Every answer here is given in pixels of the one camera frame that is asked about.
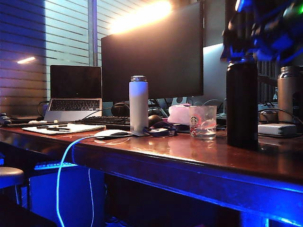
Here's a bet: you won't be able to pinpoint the white power adapter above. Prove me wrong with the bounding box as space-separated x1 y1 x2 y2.
258 123 297 137

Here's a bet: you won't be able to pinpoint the black computer mouse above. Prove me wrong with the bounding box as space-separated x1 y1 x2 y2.
148 114 163 128

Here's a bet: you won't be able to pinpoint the blue lanyard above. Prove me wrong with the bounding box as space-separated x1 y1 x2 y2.
143 122 178 138

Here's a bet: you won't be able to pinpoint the white notepad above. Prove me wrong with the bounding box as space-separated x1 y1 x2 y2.
22 123 106 135

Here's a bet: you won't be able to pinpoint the silver laptop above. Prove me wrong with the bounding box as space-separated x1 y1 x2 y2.
43 65 103 122

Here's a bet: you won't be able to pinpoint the glowing white cable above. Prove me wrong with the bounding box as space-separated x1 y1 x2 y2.
55 135 97 227

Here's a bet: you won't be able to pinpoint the silver monitor stand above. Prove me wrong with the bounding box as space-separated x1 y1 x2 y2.
170 96 187 107

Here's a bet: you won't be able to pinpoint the black knob device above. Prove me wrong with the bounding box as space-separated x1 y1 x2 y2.
0 113 12 127

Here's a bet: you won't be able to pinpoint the round stool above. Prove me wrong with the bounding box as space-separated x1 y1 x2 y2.
0 166 25 205

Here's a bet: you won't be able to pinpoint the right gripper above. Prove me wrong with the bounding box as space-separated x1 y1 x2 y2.
221 4 303 64

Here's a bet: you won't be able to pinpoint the black keyboard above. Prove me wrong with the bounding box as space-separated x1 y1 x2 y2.
74 115 131 130

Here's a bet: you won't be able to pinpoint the pink plush cloth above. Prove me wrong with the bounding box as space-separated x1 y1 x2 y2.
167 103 192 126

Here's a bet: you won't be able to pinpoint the black thermos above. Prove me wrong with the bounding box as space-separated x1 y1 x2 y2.
226 59 259 150

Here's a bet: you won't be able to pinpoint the silver screen back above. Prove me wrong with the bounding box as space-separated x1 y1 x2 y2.
203 44 228 107

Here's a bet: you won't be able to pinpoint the under-desk cabinet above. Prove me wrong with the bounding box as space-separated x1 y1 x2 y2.
28 165 106 227

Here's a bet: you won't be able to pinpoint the thin white cable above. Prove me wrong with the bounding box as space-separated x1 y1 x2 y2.
88 167 95 227

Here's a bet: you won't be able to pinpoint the large black monitor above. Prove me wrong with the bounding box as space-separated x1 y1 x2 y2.
101 1 204 102

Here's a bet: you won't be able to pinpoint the glass cup with logo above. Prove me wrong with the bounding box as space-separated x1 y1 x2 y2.
188 105 218 140

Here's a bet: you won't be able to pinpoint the black headphones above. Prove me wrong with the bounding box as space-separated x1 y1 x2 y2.
111 102 130 117

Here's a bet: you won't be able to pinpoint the white thermos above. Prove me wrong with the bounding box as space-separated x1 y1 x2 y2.
128 75 149 136

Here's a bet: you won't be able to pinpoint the white computer mouse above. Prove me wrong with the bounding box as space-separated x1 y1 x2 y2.
93 129 134 140

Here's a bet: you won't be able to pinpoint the steel tan thermos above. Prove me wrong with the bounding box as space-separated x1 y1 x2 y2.
277 66 303 123

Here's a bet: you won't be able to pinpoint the keyboard under desk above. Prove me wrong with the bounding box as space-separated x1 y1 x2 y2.
34 161 79 171

